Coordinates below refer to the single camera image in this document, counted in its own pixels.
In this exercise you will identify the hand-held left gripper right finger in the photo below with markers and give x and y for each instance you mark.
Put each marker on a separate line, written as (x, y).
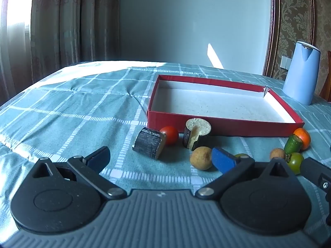
(223, 160)

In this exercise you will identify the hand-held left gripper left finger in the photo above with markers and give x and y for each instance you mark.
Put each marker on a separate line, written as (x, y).
(99, 159)

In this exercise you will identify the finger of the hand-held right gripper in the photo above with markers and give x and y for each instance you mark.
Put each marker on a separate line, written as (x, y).
(315, 170)

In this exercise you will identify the green tomato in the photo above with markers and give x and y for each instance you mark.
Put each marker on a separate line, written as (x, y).
(241, 156)
(296, 163)

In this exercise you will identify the large brown longan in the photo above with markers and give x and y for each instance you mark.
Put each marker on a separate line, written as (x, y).
(201, 158)

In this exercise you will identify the green cucumber piece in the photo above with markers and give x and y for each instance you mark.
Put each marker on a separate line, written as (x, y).
(292, 144)

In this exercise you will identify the orange tomato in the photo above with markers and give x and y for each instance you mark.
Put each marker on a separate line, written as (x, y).
(304, 136)

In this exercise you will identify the notched eggplant piece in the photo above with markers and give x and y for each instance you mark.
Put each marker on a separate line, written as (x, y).
(201, 126)

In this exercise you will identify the small brown longan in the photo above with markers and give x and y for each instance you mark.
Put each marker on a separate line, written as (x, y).
(277, 154)

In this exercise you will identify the dark eggplant piece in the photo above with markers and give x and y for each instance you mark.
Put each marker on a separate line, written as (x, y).
(147, 143)

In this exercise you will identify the red cardboard box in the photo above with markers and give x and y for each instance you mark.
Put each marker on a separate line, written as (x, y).
(219, 103)

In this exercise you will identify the red tomato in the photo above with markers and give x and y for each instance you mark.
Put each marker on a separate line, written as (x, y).
(169, 135)

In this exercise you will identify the brown wooden furniture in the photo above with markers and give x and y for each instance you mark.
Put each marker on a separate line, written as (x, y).
(327, 87)

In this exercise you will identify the blue kettle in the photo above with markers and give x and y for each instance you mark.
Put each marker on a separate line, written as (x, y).
(301, 77)

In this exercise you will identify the patterned brown curtain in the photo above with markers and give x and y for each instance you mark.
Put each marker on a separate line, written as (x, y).
(75, 23)

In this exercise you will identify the brown wooden moulding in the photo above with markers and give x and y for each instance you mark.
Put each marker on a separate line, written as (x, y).
(274, 25)

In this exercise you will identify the sheer white curtain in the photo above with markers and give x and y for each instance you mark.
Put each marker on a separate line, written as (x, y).
(13, 44)

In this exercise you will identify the white wall socket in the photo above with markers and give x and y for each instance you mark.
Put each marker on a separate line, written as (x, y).
(286, 62)

